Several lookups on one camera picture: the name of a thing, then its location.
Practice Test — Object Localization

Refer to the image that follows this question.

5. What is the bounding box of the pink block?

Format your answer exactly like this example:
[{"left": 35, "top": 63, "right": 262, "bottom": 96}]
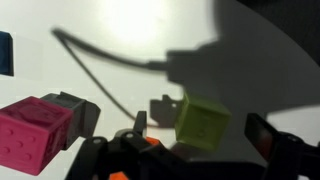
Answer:
[{"left": 0, "top": 95, "right": 75, "bottom": 177}]

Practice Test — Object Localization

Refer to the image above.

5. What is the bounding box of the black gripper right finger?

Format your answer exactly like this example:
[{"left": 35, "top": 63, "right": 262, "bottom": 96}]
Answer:
[{"left": 244, "top": 112, "right": 320, "bottom": 180}]

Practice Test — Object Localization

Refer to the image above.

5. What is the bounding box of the blue block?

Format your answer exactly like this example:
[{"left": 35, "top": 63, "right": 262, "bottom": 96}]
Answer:
[{"left": 0, "top": 30, "right": 15, "bottom": 77}]

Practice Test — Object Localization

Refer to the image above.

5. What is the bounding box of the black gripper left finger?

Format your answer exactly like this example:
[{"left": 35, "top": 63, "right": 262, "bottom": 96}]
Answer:
[{"left": 64, "top": 110, "right": 194, "bottom": 180}]

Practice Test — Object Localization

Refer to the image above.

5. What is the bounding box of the grey block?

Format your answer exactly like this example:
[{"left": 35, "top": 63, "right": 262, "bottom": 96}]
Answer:
[{"left": 39, "top": 91, "right": 102, "bottom": 151}]

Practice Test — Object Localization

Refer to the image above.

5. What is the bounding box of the orange block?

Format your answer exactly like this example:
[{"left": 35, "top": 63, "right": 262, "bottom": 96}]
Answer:
[{"left": 108, "top": 135, "right": 162, "bottom": 180}]

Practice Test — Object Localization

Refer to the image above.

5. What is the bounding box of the round white table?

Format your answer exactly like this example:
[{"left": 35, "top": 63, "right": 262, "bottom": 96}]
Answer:
[{"left": 0, "top": 0, "right": 320, "bottom": 180}]

